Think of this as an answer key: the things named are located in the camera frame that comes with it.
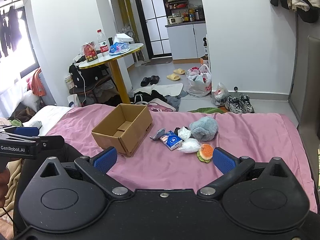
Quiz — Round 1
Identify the burger plush toy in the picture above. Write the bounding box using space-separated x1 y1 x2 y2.
197 144 214 163

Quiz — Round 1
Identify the brown cardboard box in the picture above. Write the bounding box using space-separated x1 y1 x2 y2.
92 104 153 157

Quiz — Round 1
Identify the grey fluffy plush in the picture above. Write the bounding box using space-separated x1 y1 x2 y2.
189 116 219 141

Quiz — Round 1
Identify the clear plastic filling bag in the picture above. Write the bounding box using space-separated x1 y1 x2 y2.
177 138 201 154

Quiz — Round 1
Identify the blue tissue pack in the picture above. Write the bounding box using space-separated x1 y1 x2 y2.
160 131 183 151

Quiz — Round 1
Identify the left hand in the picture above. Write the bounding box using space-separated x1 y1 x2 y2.
0 168 10 208

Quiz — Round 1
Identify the white pillow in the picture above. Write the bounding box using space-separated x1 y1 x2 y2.
23 105 71 135

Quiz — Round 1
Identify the orange cloth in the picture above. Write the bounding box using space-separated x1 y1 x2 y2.
27 68 47 97

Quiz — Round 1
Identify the green leaf cartoon rug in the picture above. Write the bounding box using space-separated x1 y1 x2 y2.
189 107 227 114

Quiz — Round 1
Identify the pink bed sheet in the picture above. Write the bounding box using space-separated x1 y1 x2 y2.
49 105 317 212

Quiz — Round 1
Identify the grey sneaker left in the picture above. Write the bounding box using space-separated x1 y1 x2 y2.
225 95 243 114

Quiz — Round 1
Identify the grey sneaker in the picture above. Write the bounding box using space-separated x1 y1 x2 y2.
239 94 255 113
225 95 243 114

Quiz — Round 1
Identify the grey sneaker right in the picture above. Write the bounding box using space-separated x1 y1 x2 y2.
239 94 255 113

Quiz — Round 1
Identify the small clear plastic bag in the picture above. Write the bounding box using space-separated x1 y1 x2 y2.
212 82 229 107

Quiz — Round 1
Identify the black polka dot bag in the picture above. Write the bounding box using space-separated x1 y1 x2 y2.
69 64 109 88

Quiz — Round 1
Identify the black clothes pile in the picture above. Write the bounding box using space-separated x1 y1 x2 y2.
130 90 167 103

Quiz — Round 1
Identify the pink bear cushion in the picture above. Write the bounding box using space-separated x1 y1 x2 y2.
147 98 176 112

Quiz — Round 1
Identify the white red shopping bag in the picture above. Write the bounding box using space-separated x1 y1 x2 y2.
187 64 212 98

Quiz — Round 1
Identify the red snack jar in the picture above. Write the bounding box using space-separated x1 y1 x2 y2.
82 41 98 62

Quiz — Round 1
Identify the white floor mat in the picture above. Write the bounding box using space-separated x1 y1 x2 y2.
133 83 183 96

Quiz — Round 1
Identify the grey entrance door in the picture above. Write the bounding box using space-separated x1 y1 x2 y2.
289 17 319 140

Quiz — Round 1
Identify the black slipper right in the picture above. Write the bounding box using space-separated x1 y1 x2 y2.
150 75 159 85

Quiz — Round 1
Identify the yellow slipper near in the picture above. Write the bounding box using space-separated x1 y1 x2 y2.
167 73 181 81

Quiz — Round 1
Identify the yellow slipper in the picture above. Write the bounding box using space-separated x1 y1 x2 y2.
167 73 181 81
174 68 185 75

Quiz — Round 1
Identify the plastic water bottle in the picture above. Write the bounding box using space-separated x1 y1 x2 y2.
97 29 109 56

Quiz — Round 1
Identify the round white yellow table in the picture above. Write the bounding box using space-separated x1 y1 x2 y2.
79 43 144 104

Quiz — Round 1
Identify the yellow slipper far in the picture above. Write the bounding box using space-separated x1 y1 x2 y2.
174 68 185 75

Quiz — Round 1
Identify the blue wet wipes pack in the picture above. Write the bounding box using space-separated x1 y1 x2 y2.
109 42 130 56

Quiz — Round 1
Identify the white tissue box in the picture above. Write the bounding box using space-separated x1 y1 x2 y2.
114 33 134 43

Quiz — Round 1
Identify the white kitchen cabinet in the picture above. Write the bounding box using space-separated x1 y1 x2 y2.
166 21 207 60

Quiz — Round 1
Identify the white rice cooker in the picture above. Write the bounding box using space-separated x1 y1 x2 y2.
167 16 184 25

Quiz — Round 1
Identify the black framed glass door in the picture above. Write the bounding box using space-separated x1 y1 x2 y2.
135 0 171 59

